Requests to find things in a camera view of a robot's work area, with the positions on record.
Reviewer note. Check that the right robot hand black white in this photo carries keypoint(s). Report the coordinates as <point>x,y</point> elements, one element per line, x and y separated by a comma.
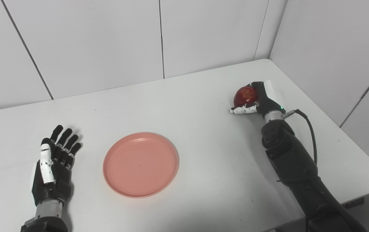
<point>265,98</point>

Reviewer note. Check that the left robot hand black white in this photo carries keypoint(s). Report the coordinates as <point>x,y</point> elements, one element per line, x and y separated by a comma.
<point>53,170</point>

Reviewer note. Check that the red apple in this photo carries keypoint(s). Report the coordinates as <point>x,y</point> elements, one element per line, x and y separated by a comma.
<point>245,95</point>

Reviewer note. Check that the pink round plate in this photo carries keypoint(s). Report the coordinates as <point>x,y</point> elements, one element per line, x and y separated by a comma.
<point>140,164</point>

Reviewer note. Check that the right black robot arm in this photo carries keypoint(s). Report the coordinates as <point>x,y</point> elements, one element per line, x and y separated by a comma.
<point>300,174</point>

